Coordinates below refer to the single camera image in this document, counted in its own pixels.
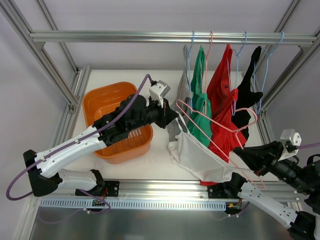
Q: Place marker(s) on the white slotted cable duct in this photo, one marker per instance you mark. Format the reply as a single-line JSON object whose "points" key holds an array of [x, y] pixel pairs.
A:
{"points": [[134, 204]]}

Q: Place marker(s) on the aluminium hanging rail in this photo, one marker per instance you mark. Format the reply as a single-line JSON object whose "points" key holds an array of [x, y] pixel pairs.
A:
{"points": [[126, 36]]}

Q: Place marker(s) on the blue hanger under black shirt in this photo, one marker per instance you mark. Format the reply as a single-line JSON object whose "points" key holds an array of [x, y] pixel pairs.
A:
{"points": [[268, 53]]}

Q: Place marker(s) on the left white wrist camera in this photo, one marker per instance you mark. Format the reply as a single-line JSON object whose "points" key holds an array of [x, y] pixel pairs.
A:
{"points": [[158, 91]]}

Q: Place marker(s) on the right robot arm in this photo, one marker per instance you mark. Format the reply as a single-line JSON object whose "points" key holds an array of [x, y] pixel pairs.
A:
{"points": [[300, 225]]}

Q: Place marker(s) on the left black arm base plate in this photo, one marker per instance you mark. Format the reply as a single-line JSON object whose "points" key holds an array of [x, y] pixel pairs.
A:
{"points": [[106, 188]]}

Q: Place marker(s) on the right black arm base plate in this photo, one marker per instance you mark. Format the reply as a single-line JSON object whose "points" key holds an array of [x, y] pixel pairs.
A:
{"points": [[215, 192]]}

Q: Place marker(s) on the red shirt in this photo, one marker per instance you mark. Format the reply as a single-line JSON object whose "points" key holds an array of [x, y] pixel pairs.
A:
{"points": [[224, 139]]}

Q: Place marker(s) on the black shirt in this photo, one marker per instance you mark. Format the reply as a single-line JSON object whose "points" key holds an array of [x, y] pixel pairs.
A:
{"points": [[246, 97]]}

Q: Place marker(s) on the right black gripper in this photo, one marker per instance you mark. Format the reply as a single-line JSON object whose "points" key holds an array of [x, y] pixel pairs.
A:
{"points": [[272, 163]]}

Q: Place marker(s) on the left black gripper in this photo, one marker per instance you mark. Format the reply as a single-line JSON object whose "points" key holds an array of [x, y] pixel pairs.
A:
{"points": [[163, 115]]}

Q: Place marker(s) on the grey shirt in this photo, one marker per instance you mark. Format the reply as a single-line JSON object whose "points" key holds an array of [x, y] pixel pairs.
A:
{"points": [[184, 94]]}

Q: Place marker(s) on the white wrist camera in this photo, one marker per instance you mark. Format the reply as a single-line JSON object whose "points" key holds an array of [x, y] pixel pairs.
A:
{"points": [[158, 91], [290, 140]]}

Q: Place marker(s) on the white tank top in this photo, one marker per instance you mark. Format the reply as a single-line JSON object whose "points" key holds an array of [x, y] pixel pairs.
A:
{"points": [[191, 155]]}

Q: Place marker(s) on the orange plastic basket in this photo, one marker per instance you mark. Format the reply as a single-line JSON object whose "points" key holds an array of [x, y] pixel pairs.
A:
{"points": [[104, 100]]}

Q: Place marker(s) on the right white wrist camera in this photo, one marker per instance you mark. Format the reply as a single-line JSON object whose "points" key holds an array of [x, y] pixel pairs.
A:
{"points": [[290, 140]]}

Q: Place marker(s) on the green shirt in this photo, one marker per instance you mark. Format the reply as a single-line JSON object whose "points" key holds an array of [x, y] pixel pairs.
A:
{"points": [[200, 103]]}

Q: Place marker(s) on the aluminium front frame rail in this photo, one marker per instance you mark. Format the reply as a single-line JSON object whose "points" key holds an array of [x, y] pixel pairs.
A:
{"points": [[180, 190]]}

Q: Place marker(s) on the blue hanger under red shirt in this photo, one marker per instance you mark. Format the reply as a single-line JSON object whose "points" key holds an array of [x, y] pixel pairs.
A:
{"points": [[237, 54]]}

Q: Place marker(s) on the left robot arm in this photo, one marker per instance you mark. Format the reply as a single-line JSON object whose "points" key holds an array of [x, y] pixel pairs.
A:
{"points": [[46, 170]]}

